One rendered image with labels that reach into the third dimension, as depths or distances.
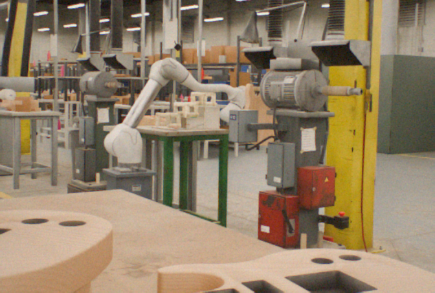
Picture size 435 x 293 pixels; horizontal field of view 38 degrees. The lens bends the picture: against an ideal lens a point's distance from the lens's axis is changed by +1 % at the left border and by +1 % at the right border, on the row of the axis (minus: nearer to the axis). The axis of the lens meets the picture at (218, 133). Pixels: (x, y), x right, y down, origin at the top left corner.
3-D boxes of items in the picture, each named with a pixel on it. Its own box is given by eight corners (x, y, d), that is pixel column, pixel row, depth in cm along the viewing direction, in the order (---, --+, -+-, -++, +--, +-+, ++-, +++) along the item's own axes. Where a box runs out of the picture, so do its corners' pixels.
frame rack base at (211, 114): (219, 129, 486) (220, 107, 485) (204, 129, 477) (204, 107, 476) (199, 126, 508) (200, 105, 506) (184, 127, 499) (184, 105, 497)
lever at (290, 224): (298, 237, 372) (298, 207, 371) (282, 239, 365) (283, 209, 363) (294, 235, 375) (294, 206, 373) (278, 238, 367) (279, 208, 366)
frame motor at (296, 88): (331, 112, 383) (332, 69, 381) (298, 112, 367) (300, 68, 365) (285, 108, 416) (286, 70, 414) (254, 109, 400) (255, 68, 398)
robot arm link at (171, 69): (191, 68, 426) (182, 69, 437) (173, 52, 417) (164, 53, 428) (182, 84, 423) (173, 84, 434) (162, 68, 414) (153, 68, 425)
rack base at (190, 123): (204, 129, 477) (204, 117, 477) (186, 129, 468) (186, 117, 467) (184, 127, 499) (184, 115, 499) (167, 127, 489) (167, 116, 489)
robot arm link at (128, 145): (123, 163, 398) (123, 129, 396) (112, 160, 413) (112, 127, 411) (145, 162, 406) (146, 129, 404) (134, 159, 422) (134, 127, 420)
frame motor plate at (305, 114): (334, 117, 380) (334, 110, 379) (306, 118, 365) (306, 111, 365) (293, 114, 408) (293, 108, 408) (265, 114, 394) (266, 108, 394)
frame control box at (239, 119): (279, 152, 383) (279, 110, 381) (252, 154, 370) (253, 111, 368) (253, 149, 402) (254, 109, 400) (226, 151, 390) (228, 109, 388)
